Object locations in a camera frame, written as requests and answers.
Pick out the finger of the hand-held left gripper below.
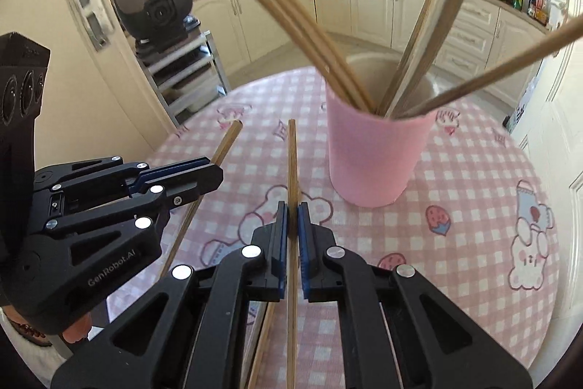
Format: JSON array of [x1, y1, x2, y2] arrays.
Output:
[[34, 156, 212, 196], [46, 163, 224, 236]]

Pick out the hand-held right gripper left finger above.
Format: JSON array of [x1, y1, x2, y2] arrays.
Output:
[[50, 200, 290, 389]]

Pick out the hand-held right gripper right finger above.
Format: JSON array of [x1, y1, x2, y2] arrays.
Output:
[[297, 201, 533, 389]]

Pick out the single wooden chopstick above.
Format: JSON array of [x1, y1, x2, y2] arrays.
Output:
[[286, 118, 299, 389], [156, 120, 243, 283], [247, 302, 277, 389]]

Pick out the pink cup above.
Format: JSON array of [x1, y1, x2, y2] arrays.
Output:
[[324, 52, 442, 208]]

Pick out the bunch of wooden chopsticks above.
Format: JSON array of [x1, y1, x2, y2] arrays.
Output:
[[191, 0, 583, 118]]

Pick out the person's left hand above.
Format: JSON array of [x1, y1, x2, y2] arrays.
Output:
[[61, 315, 94, 345]]

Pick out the metal storage rack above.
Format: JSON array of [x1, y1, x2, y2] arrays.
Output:
[[134, 29, 231, 125]]

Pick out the pink checked tablecloth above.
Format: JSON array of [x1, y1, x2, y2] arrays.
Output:
[[107, 67, 560, 389]]

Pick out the black air fryer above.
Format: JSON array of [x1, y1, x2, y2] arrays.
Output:
[[112, 0, 201, 52]]

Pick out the metal door strike plate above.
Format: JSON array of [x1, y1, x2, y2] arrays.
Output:
[[68, 0, 114, 51]]

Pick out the cream lower kitchen cabinets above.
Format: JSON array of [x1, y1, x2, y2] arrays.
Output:
[[191, 0, 554, 98]]

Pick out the dark beaded bracelet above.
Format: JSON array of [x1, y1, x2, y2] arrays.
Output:
[[11, 318, 52, 346]]

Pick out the metal door handle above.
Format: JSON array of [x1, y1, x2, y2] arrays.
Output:
[[549, 0, 572, 57]]

